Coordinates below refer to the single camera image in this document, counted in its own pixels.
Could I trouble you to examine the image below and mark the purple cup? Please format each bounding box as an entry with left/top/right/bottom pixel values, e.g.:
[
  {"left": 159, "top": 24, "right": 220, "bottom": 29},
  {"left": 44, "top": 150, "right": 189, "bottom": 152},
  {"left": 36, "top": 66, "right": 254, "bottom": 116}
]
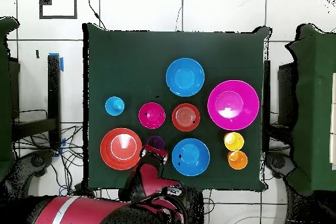
[{"left": 146, "top": 135, "right": 167, "bottom": 150}]

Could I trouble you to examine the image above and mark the small magenta bowl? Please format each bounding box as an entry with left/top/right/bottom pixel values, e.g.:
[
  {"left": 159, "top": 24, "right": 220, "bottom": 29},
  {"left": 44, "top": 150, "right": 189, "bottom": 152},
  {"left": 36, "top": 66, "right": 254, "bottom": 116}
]
[{"left": 138, "top": 102, "right": 167, "bottom": 130}]

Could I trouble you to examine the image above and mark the blue bowl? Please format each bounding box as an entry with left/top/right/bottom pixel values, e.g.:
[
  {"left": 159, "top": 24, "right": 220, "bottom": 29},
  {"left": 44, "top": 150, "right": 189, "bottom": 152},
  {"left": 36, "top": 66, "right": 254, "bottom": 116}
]
[
  {"left": 171, "top": 138, "right": 211, "bottom": 177},
  {"left": 165, "top": 57, "right": 205, "bottom": 97}
]

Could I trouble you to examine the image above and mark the small orange bowl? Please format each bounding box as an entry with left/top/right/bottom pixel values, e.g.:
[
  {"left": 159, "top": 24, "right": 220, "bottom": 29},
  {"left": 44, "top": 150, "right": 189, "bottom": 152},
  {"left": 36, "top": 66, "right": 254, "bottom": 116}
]
[{"left": 171, "top": 102, "right": 201, "bottom": 132}]

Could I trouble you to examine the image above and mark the large red-orange bowl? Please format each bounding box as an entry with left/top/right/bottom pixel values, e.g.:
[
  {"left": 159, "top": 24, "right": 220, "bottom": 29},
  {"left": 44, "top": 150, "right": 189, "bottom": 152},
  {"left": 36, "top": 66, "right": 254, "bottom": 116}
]
[{"left": 100, "top": 127, "right": 143, "bottom": 171}]

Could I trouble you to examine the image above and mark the blue cup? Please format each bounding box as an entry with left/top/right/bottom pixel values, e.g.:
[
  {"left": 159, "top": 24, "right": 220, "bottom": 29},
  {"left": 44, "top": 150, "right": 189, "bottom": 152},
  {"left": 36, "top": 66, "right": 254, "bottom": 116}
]
[{"left": 104, "top": 96, "right": 126, "bottom": 117}]

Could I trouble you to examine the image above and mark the yellow cup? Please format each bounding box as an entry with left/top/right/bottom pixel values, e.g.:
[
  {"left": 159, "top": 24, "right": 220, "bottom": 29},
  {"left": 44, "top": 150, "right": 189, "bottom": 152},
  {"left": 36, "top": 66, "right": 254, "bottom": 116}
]
[{"left": 223, "top": 131, "right": 245, "bottom": 152}]

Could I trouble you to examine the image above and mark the black power adapter box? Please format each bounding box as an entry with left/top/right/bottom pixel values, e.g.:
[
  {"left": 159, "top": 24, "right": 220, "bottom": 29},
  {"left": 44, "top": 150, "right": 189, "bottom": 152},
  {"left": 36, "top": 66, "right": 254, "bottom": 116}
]
[{"left": 73, "top": 183, "right": 96, "bottom": 197}]

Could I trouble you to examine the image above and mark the orange cup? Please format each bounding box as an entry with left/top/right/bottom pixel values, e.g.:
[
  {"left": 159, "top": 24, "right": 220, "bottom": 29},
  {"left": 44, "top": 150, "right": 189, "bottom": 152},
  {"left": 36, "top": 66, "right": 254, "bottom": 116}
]
[{"left": 227, "top": 150, "right": 249, "bottom": 170}]

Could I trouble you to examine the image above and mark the dark green table cloth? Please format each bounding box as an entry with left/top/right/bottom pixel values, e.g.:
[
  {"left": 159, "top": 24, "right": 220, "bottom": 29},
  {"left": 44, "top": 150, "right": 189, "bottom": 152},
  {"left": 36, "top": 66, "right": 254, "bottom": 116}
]
[{"left": 82, "top": 22, "right": 272, "bottom": 192}]

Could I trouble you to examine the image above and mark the large pink bowl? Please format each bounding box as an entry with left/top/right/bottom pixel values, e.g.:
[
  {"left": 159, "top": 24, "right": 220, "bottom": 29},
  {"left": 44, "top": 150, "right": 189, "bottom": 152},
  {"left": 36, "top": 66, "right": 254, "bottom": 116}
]
[{"left": 207, "top": 79, "right": 260, "bottom": 131}]

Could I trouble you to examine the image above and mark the black metal stand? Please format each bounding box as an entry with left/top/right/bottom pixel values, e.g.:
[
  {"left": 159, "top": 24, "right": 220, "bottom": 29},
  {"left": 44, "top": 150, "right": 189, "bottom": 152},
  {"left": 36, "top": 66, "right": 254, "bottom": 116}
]
[
  {"left": 262, "top": 59, "right": 299, "bottom": 154},
  {"left": 11, "top": 53, "right": 62, "bottom": 151}
]

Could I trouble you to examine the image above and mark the black grey stand base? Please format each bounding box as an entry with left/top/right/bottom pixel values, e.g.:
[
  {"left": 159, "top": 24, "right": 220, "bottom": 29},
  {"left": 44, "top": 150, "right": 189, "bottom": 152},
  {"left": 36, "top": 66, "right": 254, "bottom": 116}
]
[
  {"left": 264, "top": 151, "right": 297, "bottom": 180},
  {"left": 0, "top": 149, "right": 56, "bottom": 201}
]

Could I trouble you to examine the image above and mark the blue tape strip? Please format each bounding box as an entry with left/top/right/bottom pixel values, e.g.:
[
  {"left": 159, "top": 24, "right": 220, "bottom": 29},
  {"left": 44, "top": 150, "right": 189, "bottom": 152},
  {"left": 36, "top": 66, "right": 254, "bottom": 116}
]
[{"left": 48, "top": 52, "right": 64, "bottom": 72}]

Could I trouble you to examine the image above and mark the green cloth side table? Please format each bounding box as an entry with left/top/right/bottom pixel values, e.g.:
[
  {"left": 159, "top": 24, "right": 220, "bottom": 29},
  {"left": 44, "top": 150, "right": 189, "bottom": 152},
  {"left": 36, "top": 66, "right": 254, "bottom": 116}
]
[
  {"left": 285, "top": 23, "right": 336, "bottom": 196},
  {"left": 0, "top": 15, "right": 21, "bottom": 181}
]

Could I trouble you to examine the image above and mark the tangle of black cables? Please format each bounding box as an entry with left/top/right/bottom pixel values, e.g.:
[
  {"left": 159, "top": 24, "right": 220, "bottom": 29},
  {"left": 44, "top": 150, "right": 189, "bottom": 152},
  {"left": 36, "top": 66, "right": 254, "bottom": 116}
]
[{"left": 12, "top": 125, "right": 85, "bottom": 197}]

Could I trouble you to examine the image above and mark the thin black floor cable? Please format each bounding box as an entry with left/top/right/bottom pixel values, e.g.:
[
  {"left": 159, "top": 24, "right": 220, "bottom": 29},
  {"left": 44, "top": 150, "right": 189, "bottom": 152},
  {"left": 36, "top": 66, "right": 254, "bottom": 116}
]
[{"left": 79, "top": 0, "right": 107, "bottom": 30}]

